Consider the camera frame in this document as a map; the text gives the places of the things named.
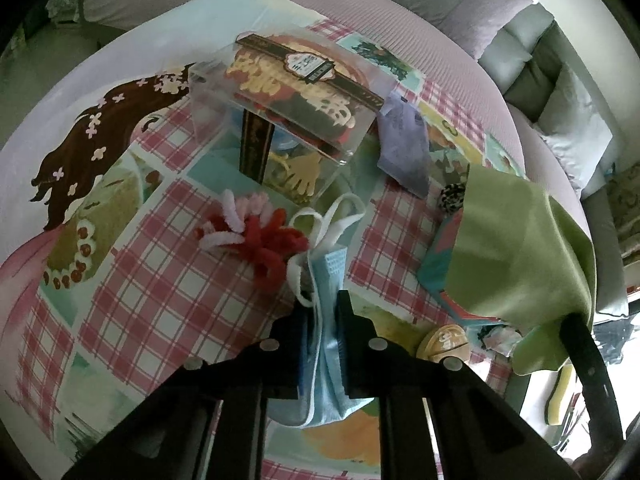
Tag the white pillow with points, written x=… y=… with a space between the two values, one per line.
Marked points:
x=575 y=125

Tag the pink bed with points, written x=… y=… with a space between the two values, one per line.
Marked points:
x=440 y=65

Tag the purple cloth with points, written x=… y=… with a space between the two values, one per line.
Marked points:
x=402 y=145

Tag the purple pillow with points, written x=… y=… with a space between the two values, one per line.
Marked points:
x=485 y=15

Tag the blue face mask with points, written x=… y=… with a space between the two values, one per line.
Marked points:
x=327 y=320

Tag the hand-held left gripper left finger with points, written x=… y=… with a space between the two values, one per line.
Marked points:
x=301 y=355

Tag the grey headboard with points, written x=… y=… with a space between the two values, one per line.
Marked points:
x=607 y=260

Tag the black white scrunchie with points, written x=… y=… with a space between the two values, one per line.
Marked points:
x=452 y=196

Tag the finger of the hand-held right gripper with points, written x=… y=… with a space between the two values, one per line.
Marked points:
x=590 y=360

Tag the printed checked blanket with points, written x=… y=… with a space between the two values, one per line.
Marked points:
x=150 y=270

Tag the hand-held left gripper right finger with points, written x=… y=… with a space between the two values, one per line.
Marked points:
x=345 y=330

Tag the clear plastic box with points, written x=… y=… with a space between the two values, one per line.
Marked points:
x=300 y=90

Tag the pink white chenille stem bundle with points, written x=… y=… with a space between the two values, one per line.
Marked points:
x=235 y=212

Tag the yellow sponge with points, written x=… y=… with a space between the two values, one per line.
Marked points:
x=562 y=390

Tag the gold round trinket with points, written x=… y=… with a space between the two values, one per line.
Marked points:
x=442 y=344

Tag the green cloth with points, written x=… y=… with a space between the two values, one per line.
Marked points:
x=515 y=255

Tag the red chenille stem bundle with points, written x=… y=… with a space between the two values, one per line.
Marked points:
x=265 y=252

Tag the grey-green pillow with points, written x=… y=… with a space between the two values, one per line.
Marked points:
x=520 y=50

